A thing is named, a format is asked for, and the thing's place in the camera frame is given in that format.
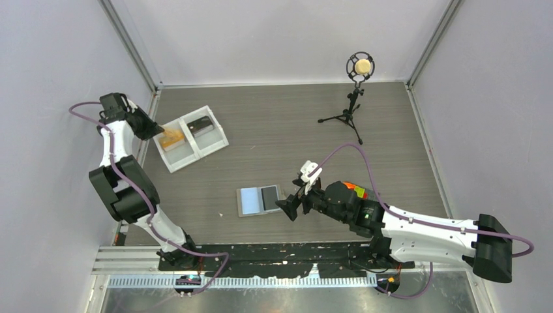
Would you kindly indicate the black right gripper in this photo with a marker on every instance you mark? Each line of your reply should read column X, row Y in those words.
column 289, row 205

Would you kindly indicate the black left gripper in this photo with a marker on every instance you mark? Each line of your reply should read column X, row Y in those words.
column 152, row 128

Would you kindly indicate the gold credit card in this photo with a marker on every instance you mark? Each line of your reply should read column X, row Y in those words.
column 171, row 132

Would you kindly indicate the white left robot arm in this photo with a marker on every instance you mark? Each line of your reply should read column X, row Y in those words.
column 125, row 189

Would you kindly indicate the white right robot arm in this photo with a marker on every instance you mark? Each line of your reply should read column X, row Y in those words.
column 401, row 236

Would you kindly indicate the gold card stack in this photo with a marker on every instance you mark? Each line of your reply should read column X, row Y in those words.
column 168, row 145

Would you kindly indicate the black card stack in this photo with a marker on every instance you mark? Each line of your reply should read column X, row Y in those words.
column 200, row 126

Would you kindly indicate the orange curved toy slide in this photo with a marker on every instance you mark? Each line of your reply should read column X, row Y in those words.
column 349, row 185

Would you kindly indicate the green toy brick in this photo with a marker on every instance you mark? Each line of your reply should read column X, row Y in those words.
column 361, row 192

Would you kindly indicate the white two-compartment tray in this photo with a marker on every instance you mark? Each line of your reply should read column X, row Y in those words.
column 193, row 149

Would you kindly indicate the black microphone tripod stand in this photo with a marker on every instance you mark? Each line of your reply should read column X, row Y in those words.
column 359, row 68

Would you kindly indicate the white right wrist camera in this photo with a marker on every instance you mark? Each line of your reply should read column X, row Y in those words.
column 310, row 172

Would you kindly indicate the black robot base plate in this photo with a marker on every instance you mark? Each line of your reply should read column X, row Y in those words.
column 282, row 260

